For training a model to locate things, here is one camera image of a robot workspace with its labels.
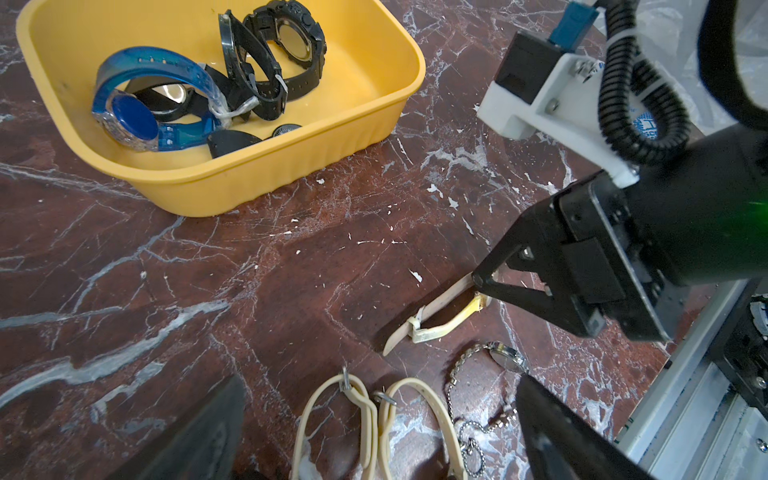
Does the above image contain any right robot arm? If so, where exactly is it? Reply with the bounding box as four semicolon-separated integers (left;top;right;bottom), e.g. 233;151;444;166
471;1;767;342

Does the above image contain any chunky black watch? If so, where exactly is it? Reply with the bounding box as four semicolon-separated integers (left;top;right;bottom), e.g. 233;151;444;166
243;1;327;101

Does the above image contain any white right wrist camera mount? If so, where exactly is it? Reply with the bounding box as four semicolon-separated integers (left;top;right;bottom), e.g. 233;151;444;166
476;0;691;188

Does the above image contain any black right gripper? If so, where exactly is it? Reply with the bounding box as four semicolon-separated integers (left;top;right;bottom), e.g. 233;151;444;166
472;172;687;342

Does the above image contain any thin black watch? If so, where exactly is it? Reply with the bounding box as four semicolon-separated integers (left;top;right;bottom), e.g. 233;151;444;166
126;69;262;158

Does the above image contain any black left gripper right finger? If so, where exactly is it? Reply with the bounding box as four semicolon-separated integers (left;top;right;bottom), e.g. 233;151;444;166
516;375;651;479

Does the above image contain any silver chain bracelet watch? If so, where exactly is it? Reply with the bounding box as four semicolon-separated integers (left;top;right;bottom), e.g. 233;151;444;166
444;341;529;479

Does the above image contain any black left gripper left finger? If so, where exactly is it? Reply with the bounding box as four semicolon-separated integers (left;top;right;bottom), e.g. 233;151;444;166
108;375;245;479

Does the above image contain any blue translucent watch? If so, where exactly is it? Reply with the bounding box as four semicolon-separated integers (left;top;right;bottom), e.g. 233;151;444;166
92;46;231;152

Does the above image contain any black strap watch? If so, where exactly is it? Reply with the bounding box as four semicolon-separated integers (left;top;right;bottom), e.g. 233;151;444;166
218;10;288;121

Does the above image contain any yellow plastic storage box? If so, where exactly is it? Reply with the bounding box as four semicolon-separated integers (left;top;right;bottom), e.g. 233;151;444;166
16;1;426;217

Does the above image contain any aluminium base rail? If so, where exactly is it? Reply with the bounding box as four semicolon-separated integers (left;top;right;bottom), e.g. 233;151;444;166
614;279;767;479

